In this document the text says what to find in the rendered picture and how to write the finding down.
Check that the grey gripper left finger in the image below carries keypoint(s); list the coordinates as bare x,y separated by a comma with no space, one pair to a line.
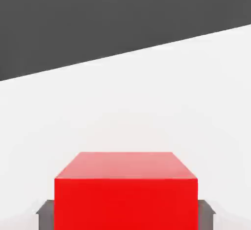
46,216

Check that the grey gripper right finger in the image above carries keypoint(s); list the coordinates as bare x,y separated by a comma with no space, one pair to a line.
205,216

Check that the small red cube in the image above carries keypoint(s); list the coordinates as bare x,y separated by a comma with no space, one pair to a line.
125,200

